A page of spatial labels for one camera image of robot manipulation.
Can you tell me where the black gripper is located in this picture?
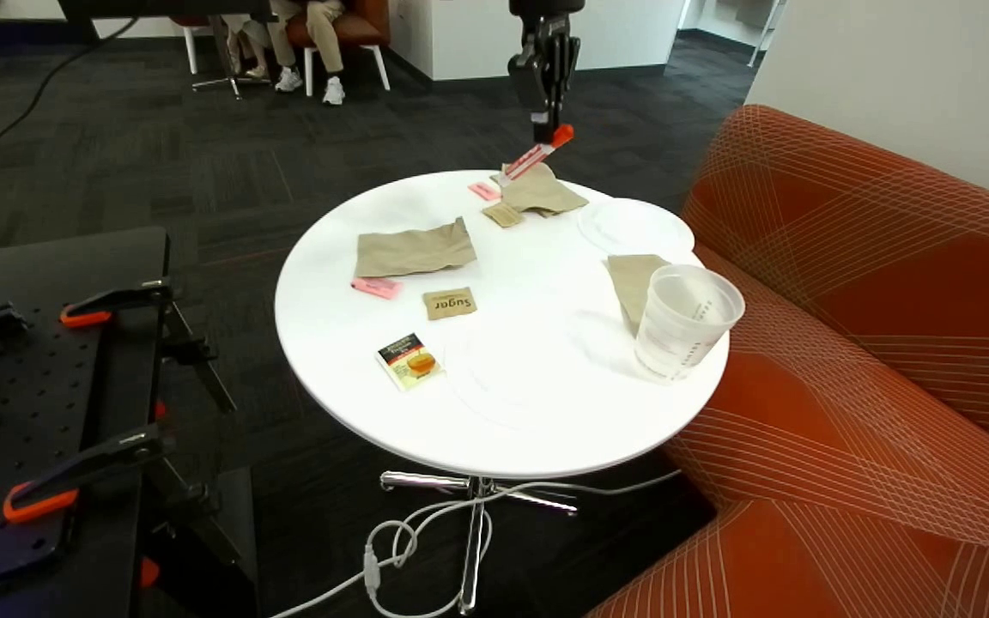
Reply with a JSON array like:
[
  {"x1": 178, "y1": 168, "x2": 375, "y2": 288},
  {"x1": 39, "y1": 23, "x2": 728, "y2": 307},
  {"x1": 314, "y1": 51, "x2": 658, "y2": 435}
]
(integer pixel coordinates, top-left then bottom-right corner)
[{"x1": 504, "y1": 0, "x2": 586, "y2": 149}]

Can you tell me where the orange and white marker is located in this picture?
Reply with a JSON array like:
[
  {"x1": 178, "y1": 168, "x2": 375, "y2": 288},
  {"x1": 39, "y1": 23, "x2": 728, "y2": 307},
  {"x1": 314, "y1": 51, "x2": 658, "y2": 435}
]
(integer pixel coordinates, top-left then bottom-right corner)
[{"x1": 499, "y1": 122, "x2": 581, "y2": 186}]

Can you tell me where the clear plastic cup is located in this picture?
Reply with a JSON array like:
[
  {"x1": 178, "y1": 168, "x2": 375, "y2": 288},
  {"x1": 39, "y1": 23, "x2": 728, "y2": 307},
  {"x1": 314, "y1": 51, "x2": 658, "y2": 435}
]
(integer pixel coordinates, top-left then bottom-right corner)
[{"x1": 629, "y1": 261, "x2": 753, "y2": 386}]

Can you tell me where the white cabinet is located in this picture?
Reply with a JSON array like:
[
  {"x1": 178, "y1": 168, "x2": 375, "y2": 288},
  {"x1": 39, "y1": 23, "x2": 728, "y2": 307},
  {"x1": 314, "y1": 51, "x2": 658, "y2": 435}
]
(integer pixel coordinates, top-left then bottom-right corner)
[{"x1": 383, "y1": 0, "x2": 695, "y2": 85}]

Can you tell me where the pink sweetener packet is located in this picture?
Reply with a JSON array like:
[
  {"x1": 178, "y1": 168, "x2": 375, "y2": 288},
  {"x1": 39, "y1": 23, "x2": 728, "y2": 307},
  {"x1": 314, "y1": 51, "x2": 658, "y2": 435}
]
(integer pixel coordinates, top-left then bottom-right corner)
[
  {"x1": 346, "y1": 276, "x2": 406, "y2": 307},
  {"x1": 465, "y1": 174, "x2": 508, "y2": 211}
]

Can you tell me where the brown sugar packet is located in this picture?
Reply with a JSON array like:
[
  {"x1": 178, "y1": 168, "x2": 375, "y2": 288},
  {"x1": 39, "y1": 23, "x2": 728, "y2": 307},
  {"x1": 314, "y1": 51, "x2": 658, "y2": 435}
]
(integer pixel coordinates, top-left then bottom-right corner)
[
  {"x1": 481, "y1": 199, "x2": 529, "y2": 234},
  {"x1": 420, "y1": 281, "x2": 483, "y2": 325}
]

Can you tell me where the white-legged chair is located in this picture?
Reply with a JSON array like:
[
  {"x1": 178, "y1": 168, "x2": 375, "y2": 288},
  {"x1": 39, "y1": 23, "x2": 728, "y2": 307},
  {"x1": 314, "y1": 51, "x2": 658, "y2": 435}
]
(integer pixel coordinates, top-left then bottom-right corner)
[{"x1": 174, "y1": 9, "x2": 395, "y2": 102}]

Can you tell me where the large brown paper napkin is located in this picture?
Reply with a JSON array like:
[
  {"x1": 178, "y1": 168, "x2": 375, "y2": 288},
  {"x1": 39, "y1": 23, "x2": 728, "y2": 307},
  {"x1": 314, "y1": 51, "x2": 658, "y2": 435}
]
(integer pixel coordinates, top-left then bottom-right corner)
[{"x1": 349, "y1": 212, "x2": 481, "y2": 284}]

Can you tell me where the person in khaki trousers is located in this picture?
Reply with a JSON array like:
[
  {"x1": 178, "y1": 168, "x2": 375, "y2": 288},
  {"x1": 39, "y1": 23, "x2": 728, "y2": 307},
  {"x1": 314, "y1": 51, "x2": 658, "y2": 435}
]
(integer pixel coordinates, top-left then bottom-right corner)
[
  {"x1": 215, "y1": 7, "x2": 270, "y2": 85},
  {"x1": 265, "y1": 0, "x2": 349, "y2": 109}
]

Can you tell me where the tea bag packet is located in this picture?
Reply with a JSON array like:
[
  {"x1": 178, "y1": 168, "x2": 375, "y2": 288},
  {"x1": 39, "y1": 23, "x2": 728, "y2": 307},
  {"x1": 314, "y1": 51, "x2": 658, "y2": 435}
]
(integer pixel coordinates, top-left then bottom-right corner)
[{"x1": 375, "y1": 329, "x2": 446, "y2": 393}]

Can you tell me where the orange patterned sofa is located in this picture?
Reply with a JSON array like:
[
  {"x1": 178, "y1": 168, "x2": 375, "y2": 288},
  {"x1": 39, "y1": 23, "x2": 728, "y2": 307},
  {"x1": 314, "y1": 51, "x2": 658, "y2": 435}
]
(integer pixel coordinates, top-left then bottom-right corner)
[{"x1": 586, "y1": 102, "x2": 989, "y2": 618}]

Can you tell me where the chrome table base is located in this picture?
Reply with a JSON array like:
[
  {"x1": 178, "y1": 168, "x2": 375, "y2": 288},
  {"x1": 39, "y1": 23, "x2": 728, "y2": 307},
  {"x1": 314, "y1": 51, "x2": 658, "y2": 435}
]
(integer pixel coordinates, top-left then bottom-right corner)
[{"x1": 376, "y1": 464, "x2": 581, "y2": 618}]

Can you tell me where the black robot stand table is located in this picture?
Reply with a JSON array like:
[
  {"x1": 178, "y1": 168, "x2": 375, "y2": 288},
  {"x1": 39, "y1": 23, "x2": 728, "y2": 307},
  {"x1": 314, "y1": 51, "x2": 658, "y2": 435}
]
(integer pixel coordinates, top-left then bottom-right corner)
[{"x1": 0, "y1": 225, "x2": 260, "y2": 618}]

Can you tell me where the white cable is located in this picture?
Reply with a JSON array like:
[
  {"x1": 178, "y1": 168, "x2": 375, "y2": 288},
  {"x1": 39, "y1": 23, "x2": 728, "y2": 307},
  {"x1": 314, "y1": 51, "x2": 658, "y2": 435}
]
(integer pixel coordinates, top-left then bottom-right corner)
[{"x1": 268, "y1": 459, "x2": 686, "y2": 618}]

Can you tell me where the orange-handled black clamp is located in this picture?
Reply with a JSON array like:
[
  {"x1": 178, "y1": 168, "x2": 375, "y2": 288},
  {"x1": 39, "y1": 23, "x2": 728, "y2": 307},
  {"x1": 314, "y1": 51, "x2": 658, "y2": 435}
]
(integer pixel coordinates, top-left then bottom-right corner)
[
  {"x1": 54, "y1": 276, "x2": 241, "y2": 425},
  {"x1": 0, "y1": 421, "x2": 167, "y2": 595}
]

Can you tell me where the black floor cable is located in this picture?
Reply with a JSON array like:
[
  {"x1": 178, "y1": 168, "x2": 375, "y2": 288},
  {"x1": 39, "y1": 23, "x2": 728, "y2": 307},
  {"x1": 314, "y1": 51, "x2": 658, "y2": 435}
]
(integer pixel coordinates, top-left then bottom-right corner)
[{"x1": 0, "y1": 13, "x2": 143, "y2": 173}]

